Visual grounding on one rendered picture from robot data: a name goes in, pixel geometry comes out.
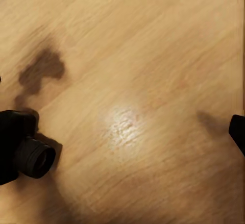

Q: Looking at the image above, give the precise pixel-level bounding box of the digital camera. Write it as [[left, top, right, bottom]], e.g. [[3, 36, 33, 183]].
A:
[[0, 110, 56, 186]]

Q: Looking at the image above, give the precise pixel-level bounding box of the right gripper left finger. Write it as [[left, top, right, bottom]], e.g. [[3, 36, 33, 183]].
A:
[[0, 115, 27, 176]]

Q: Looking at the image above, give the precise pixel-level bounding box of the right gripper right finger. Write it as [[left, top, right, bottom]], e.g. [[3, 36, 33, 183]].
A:
[[229, 115, 245, 156]]

